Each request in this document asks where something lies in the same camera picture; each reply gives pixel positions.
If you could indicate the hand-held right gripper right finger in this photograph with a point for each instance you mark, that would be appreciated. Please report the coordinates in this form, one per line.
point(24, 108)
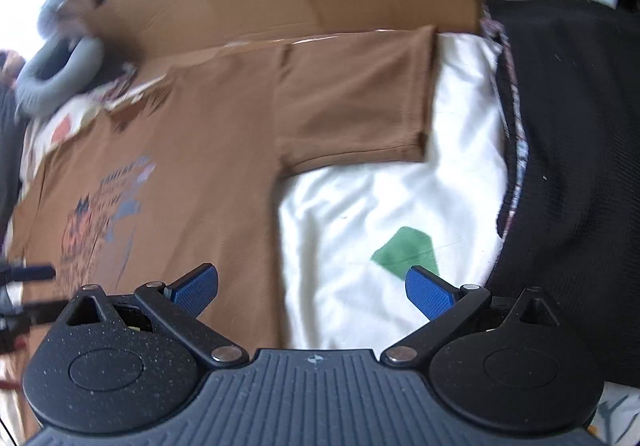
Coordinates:
point(430, 296)

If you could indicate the white bear print bedsheet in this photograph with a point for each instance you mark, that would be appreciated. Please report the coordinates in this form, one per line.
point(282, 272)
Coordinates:
point(375, 206)

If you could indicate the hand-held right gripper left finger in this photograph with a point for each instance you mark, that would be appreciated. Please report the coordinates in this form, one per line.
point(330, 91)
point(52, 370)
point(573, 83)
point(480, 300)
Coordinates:
point(192, 291)

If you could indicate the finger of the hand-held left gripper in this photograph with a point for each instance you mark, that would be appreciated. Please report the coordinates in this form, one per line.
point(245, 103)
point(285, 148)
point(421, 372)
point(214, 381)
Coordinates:
point(42, 310)
point(30, 273)

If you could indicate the brown printed t-shirt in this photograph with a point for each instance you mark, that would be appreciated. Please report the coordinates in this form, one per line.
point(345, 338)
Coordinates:
point(200, 151)

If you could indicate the light grey sweatshirt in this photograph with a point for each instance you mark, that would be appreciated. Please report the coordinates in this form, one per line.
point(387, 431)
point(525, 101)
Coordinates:
point(60, 71)

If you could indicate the white printed shirt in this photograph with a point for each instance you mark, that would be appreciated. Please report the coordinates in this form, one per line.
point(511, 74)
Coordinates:
point(617, 413)

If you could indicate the black knitted cloth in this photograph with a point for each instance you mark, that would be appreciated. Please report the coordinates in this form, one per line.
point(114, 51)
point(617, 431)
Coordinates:
point(575, 151)

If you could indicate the blue-grey fleece garment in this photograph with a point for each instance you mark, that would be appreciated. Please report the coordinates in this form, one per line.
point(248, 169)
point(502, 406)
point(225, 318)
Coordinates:
point(7, 151)

